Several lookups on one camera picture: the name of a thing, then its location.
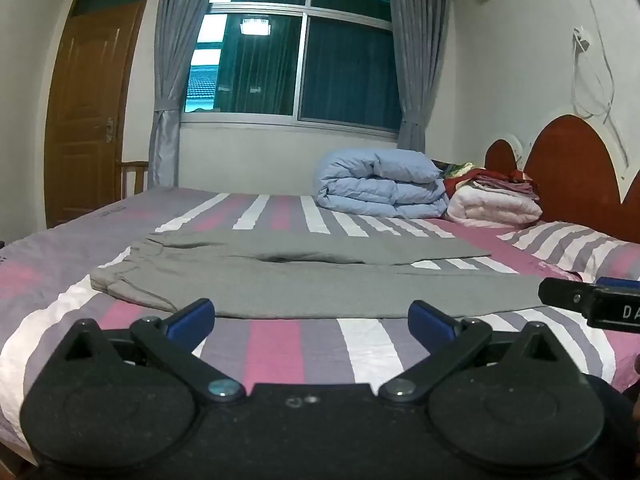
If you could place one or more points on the wooden chair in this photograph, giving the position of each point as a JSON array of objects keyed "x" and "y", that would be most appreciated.
[{"x": 132, "y": 174}]

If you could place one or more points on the striped bed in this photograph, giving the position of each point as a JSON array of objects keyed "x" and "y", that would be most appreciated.
[{"x": 280, "y": 347}]

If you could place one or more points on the folded blue duvet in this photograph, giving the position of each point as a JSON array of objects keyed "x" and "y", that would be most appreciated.
[{"x": 380, "y": 185}]

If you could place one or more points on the grey pants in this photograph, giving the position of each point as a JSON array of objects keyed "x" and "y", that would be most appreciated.
[{"x": 310, "y": 280}]

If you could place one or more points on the sliding window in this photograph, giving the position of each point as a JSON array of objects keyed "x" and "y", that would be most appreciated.
[{"x": 345, "y": 60}]

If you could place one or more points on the striped pillow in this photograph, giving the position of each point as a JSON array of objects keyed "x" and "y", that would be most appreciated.
[{"x": 575, "y": 249}]

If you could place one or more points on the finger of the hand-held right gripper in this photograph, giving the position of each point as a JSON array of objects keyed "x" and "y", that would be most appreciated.
[
  {"x": 565, "y": 294},
  {"x": 620, "y": 282}
]

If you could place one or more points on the grey curtain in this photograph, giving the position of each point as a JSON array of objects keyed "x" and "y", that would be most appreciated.
[
  {"x": 172, "y": 60},
  {"x": 415, "y": 50}
]

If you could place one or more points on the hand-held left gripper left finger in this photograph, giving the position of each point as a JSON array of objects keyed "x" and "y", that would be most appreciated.
[{"x": 192, "y": 320}]

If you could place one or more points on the stack of folded clothes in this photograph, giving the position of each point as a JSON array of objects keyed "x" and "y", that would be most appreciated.
[{"x": 500, "y": 181}]

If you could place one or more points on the white wall socket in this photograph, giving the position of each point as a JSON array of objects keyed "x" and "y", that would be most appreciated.
[{"x": 581, "y": 40}]

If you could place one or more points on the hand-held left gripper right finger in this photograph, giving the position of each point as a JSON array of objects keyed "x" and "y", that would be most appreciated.
[{"x": 430, "y": 321}]

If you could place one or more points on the brown wooden door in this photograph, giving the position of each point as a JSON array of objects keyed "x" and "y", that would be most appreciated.
[{"x": 90, "y": 110}]

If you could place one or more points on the red wooden headboard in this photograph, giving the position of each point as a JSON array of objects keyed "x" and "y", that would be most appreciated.
[{"x": 570, "y": 170}]

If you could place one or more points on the folded white blanket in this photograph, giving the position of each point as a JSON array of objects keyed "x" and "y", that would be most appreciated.
[{"x": 492, "y": 207}]

